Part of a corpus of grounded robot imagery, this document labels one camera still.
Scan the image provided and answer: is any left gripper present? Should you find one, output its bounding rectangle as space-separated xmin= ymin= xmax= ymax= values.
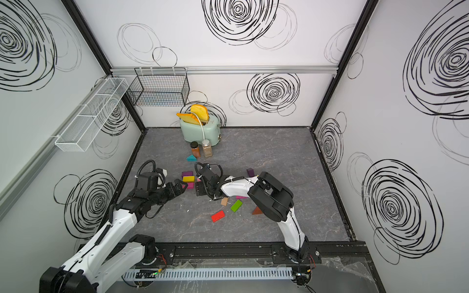
xmin=149 ymin=178 xmax=188 ymax=206

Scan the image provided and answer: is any yellow block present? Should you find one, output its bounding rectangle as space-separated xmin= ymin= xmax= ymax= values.
xmin=183 ymin=176 xmax=196 ymax=183

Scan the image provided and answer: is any beige spice jar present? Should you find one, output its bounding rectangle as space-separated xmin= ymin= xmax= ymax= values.
xmin=202 ymin=139 xmax=213 ymax=158

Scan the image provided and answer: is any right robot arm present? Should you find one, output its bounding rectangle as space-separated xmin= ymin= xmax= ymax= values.
xmin=195 ymin=162 xmax=308 ymax=262

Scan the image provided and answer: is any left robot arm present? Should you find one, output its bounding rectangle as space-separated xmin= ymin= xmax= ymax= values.
xmin=39 ymin=173 xmax=188 ymax=293

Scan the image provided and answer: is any tan wooden block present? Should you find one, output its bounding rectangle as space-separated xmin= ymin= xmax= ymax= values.
xmin=221 ymin=197 xmax=229 ymax=206

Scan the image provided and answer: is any teal triangle block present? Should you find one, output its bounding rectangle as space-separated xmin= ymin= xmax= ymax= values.
xmin=186 ymin=155 xmax=197 ymax=162

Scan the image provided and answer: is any red block lower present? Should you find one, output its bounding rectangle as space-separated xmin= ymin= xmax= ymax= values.
xmin=211 ymin=211 xmax=225 ymax=223

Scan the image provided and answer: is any brown spice jar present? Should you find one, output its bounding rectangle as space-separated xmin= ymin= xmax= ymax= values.
xmin=190 ymin=141 xmax=201 ymax=158

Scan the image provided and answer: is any green block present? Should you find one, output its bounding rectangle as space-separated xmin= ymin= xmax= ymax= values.
xmin=230 ymin=200 xmax=243 ymax=212

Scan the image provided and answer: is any mint green toaster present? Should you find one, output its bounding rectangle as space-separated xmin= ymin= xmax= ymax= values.
xmin=180 ymin=115 xmax=221 ymax=146

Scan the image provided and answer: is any brown triangle block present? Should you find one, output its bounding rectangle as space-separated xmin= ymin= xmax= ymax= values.
xmin=252 ymin=207 xmax=263 ymax=215

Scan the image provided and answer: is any yellow toast slice front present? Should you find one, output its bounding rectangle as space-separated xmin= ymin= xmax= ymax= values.
xmin=177 ymin=113 xmax=203 ymax=125

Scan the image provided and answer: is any yellow toast slice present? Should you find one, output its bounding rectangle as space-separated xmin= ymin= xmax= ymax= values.
xmin=190 ymin=104 xmax=210 ymax=123
xmin=177 ymin=113 xmax=203 ymax=125

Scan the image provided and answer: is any yellow toast slice back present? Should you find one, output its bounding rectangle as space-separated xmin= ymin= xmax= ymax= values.
xmin=190 ymin=104 xmax=210 ymax=123

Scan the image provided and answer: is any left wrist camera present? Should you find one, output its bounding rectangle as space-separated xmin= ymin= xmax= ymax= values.
xmin=152 ymin=168 xmax=168 ymax=181

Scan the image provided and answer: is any white toaster cable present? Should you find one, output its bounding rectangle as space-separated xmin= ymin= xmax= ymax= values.
xmin=192 ymin=111 xmax=208 ymax=142

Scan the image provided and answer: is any grey slotted cable duct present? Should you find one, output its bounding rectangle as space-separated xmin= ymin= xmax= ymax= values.
xmin=123 ymin=267 xmax=294 ymax=282

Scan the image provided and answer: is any black wire basket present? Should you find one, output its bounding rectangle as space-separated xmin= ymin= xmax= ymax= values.
xmin=128 ymin=67 xmax=190 ymax=107

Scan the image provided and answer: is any white wire shelf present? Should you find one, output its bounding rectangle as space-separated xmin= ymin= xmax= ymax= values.
xmin=54 ymin=78 xmax=129 ymax=152

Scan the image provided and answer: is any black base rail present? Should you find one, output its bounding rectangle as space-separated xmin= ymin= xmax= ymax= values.
xmin=155 ymin=241 xmax=369 ymax=265

